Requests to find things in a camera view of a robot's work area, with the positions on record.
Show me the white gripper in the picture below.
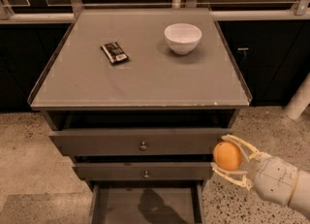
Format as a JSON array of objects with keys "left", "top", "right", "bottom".
[{"left": 210, "top": 134, "right": 299, "bottom": 207}]

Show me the orange fruit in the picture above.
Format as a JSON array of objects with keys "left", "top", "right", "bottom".
[{"left": 213, "top": 142, "right": 242, "bottom": 171}]

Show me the grey middle drawer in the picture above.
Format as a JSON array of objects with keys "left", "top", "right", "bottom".
[{"left": 74, "top": 162, "right": 212, "bottom": 181}]

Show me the grey drawer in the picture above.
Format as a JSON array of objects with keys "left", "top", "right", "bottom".
[
  {"left": 74, "top": 162, "right": 212, "bottom": 181},
  {"left": 89, "top": 181, "right": 206, "bottom": 224},
  {"left": 49, "top": 128, "right": 232, "bottom": 156}
]

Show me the grey bottom drawer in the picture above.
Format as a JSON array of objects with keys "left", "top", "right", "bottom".
[{"left": 89, "top": 181, "right": 206, "bottom": 224}]

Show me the grey top drawer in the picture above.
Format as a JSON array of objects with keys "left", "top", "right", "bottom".
[{"left": 49, "top": 128, "right": 232, "bottom": 156}]

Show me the grey drawer cabinet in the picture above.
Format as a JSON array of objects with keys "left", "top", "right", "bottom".
[{"left": 27, "top": 7, "right": 253, "bottom": 224}]

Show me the round metal middle knob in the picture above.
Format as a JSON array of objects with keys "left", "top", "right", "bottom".
[{"left": 143, "top": 171, "right": 150, "bottom": 179}]

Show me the round metal knob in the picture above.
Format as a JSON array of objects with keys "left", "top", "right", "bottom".
[
  {"left": 139, "top": 142, "right": 148, "bottom": 151},
  {"left": 143, "top": 171, "right": 150, "bottom": 179}
]

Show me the round metal top knob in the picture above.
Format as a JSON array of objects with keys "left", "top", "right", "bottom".
[{"left": 139, "top": 142, "right": 148, "bottom": 151}]

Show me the white ceramic bowl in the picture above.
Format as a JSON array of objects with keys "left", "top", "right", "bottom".
[{"left": 164, "top": 23, "right": 202, "bottom": 54}]

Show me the black snack bar wrapper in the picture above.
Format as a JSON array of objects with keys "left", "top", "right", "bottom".
[{"left": 101, "top": 42, "right": 129, "bottom": 65}]

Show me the white post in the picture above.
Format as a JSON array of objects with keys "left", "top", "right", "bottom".
[{"left": 284, "top": 73, "right": 310, "bottom": 119}]

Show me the metal rail frame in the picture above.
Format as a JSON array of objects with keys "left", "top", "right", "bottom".
[{"left": 0, "top": 0, "right": 310, "bottom": 25}]

